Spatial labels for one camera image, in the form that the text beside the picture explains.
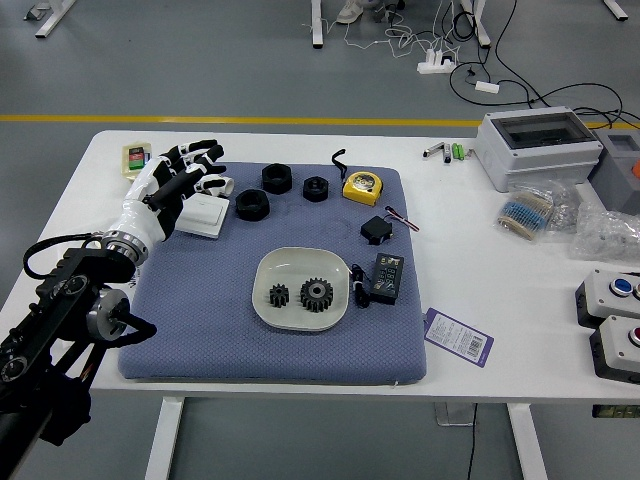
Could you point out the white square plate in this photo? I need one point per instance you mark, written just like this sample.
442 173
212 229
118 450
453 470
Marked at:
300 260

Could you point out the big black gear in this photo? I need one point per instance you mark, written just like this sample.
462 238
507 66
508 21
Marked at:
316 295

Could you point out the grey box with orange button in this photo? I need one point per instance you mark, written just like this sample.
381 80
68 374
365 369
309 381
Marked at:
620 175

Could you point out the grey red-button control box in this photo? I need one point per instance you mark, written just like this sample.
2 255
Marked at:
617 347

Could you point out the yellow tape measure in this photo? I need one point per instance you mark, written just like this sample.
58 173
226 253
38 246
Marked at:
362 187

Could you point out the small black gear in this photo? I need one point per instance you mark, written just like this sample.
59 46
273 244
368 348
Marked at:
279 296

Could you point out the bag of blue resistors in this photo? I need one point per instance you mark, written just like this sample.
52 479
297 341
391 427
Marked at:
525 210

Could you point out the black digital display module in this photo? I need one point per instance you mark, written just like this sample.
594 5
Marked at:
386 277

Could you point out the white pipe tee fitting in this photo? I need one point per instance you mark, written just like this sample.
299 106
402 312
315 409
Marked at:
229 186

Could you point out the white background desk leg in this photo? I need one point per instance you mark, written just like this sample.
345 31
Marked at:
480 25
316 25
616 10
52 17

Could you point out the blue-grey quilted mat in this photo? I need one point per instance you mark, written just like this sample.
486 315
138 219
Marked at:
225 350

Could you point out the grey blue-button control box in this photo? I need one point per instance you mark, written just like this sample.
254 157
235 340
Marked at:
607 297

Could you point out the purple paper tag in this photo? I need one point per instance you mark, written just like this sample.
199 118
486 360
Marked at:
457 337

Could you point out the cream red-green button switch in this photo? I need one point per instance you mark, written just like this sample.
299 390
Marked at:
134 157

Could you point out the beige shoe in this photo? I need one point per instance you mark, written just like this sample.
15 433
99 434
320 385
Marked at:
350 11

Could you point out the big black hex nut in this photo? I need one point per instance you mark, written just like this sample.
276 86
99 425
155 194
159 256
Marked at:
276 180
252 207

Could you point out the white wall switch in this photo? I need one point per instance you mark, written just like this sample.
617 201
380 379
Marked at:
205 215

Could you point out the white table leg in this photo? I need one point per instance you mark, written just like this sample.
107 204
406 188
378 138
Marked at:
162 440
530 450

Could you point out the grey electrical enclosure box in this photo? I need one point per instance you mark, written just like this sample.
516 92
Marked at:
537 160

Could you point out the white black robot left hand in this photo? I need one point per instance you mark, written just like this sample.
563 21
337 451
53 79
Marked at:
145 200

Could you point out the clear bubble wrap bag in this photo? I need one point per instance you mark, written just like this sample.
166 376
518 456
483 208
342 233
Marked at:
607 232

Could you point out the white power strip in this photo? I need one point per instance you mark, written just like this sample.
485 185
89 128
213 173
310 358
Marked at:
436 64

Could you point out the silver black pen tool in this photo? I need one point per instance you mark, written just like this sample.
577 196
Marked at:
434 149
447 154

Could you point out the small black hex nut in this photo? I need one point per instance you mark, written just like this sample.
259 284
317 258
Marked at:
315 190

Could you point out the white power adapter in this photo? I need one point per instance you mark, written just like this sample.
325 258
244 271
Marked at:
486 87

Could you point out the table control box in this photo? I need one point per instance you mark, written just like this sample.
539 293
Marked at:
617 410

